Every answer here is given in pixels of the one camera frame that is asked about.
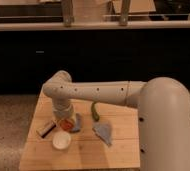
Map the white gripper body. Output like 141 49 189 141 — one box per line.
52 100 74 120

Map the red apple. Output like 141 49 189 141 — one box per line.
60 119 74 131

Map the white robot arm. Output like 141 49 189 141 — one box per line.
42 70 190 171

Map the white paper cup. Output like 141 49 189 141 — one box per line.
52 131 71 150

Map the blue sponge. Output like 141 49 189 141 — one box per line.
71 113 82 133

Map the wooden black eraser block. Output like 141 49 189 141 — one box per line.
36 121 56 138

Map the green chili pepper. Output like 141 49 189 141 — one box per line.
91 102 100 122

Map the grey blue cloth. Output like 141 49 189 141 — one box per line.
93 123 112 146

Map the wooden table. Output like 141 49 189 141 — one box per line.
19 94 140 171

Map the wooden shelf rail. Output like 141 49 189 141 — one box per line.
0 0 190 32

